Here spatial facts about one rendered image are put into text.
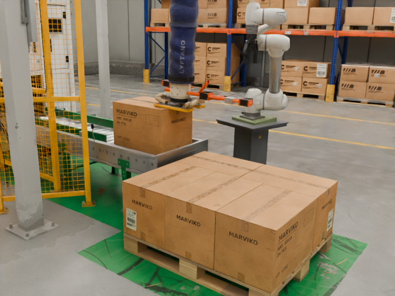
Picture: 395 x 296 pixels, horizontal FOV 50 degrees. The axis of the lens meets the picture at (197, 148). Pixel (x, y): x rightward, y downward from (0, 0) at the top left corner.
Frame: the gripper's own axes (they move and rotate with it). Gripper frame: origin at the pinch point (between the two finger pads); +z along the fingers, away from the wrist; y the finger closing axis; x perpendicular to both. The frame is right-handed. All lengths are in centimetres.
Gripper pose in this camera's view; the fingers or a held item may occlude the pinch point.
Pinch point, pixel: (250, 61)
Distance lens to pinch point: 315.6
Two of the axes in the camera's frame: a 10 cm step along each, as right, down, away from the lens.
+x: 8.0, 1.7, -5.7
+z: -0.1, 9.6, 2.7
